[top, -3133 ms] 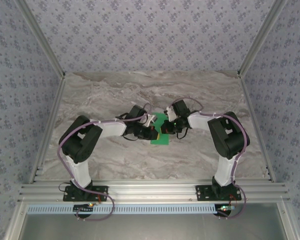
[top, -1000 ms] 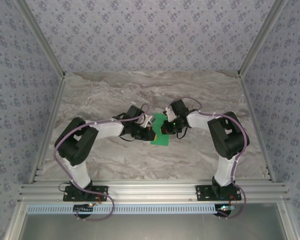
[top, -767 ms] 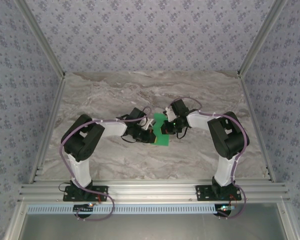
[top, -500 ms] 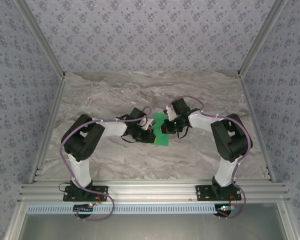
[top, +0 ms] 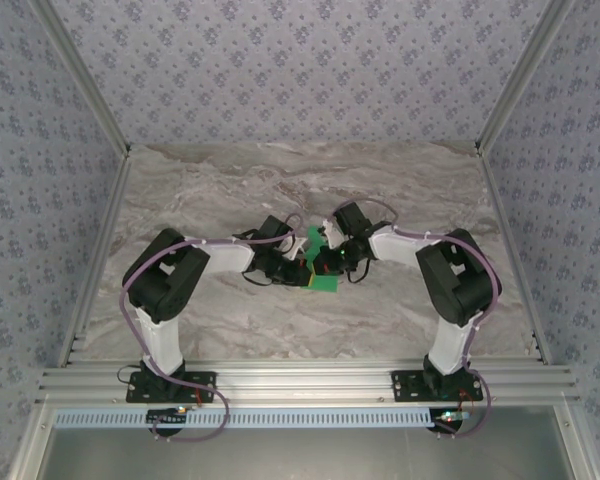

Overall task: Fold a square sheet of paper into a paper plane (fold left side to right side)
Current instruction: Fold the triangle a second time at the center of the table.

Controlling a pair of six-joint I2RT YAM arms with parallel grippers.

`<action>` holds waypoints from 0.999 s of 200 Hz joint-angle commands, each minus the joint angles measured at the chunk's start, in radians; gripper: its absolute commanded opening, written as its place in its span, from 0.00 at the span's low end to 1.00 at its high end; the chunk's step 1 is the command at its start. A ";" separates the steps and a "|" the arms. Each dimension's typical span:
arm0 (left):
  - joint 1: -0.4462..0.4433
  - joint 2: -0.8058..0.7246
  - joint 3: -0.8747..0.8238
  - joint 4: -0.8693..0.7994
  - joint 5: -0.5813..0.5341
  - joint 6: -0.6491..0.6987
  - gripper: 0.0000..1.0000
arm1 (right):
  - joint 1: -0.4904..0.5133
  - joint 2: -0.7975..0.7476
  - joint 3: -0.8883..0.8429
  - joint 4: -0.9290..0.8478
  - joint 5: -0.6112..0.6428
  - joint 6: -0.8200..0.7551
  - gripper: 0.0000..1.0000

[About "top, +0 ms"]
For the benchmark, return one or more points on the green square paper sheet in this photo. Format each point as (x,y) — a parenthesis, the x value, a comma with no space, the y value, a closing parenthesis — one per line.
(325,284)

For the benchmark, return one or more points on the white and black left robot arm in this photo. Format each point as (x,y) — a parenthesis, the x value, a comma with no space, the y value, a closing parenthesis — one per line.
(155,340)

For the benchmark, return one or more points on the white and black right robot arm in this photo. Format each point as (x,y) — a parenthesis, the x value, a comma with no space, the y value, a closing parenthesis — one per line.
(450,350)

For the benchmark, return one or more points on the small black controller board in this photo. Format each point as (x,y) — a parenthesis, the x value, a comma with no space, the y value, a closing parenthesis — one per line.
(165,416)
(447,420)

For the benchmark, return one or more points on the wide aluminium base rail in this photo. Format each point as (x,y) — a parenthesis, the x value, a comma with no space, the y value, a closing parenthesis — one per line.
(305,382)

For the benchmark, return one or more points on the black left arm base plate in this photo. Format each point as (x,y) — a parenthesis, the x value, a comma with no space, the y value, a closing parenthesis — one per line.
(205,385)

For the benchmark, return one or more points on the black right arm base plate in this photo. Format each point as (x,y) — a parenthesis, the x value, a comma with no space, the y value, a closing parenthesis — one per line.
(405,387)

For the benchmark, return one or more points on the aluminium frame bar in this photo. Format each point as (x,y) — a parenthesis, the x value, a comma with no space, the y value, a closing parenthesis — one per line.
(30,445)
(97,260)
(525,75)
(80,75)
(577,445)

